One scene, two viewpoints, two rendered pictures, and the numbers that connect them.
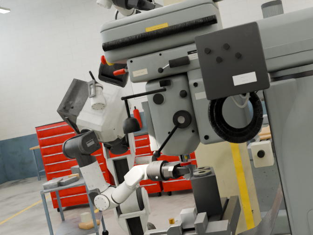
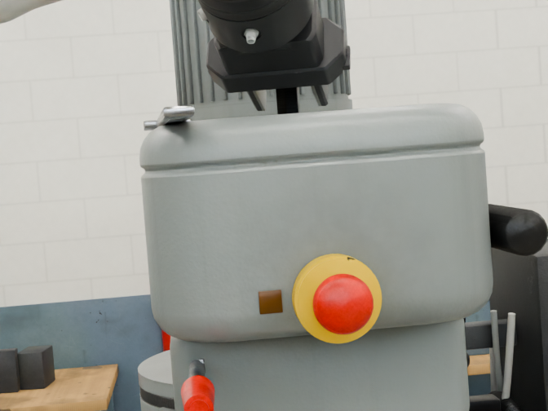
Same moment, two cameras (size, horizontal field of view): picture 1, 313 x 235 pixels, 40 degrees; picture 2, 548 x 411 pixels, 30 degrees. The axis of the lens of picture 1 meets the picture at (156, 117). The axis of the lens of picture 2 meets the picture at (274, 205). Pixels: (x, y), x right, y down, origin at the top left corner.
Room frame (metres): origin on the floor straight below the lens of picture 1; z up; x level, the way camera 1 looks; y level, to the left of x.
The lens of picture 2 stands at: (2.15, 0.78, 1.86)
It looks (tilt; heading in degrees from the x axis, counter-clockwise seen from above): 3 degrees down; 249
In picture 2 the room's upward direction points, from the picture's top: 4 degrees counter-clockwise
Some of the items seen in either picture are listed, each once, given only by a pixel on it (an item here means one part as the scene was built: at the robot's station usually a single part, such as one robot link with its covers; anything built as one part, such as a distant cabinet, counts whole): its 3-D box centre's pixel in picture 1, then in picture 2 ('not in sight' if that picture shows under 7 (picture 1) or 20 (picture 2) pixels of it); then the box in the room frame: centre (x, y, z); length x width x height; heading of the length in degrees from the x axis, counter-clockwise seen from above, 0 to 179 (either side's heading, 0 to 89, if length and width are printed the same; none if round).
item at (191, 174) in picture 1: (187, 170); not in sight; (1.80, -0.08, 1.23); 0.05 x 0.05 x 0.06
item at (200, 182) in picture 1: (205, 190); not in sight; (2.13, -0.16, 1.06); 0.22 x 0.12 x 0.20; 175
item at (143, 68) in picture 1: (174, 62); (301, 342); (1.79, -0.12, 1.68); 0.34 x 0.24 x 0.10; 74
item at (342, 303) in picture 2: (105, 59); (342, 302); (1.87, 0.16, 1.76); 0.04 x 0.03 x 0.04; 164
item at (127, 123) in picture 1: (131, 124); not in sight; (1.79, 0.11, 1.47); 0.07 x 0.07 x 0.06
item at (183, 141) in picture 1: (176, 114); not in sight; (1.80, -0.08, 1.47); 0.21 x 0.19 x 0.32; 164
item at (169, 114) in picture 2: not in sight; (171, 118); (1.94, 0.04, 1.89); 0.24 x 0.04 x 0.01; 77
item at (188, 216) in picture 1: (189, 217); not in sight; (1.67, -0.04, 1.07); 0.06 x 0.05 x 0.06; 167
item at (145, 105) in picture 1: (152, 125); not in sight; (1.83, 0.03, 1.44); 0.04 x 0.04 x 0.21; 74
